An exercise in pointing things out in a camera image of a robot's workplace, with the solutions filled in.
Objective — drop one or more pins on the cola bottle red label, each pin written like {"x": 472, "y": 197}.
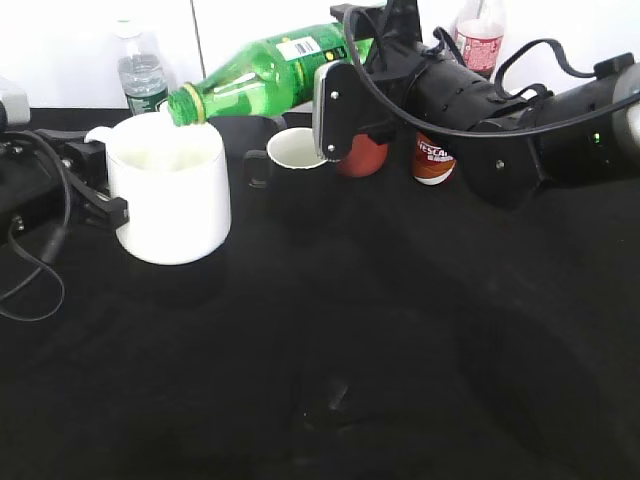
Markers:
{"x": 478, "y": 33}

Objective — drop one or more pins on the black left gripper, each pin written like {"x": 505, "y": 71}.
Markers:
{"x": 31, "y": 187}

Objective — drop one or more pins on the Nescafe coffee bottle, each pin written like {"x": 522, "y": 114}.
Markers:
{"x": 432, "y": 165}

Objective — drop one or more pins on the white ceramic mug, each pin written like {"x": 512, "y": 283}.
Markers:
{"x": 175, "y": 182}

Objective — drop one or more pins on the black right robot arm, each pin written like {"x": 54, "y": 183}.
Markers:
{"x": 509, "y": 146}

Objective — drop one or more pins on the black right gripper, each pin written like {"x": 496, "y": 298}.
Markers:
{"x": 410, "y": 84}

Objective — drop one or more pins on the red ceramic cup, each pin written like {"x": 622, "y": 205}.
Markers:
{"x": 365, "y": 158}

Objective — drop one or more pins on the green soda bottle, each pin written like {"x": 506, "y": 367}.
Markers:
{"x": 265, "y": 78}

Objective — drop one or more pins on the black ceramic mug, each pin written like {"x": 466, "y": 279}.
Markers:
{"x": 295, "y": 183}

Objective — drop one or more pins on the grey ceramic mug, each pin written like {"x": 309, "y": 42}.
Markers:
{"x": 243, "y": 133}

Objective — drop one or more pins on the clear water bottle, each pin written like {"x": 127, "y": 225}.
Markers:
{"x": 140, "y": 69}

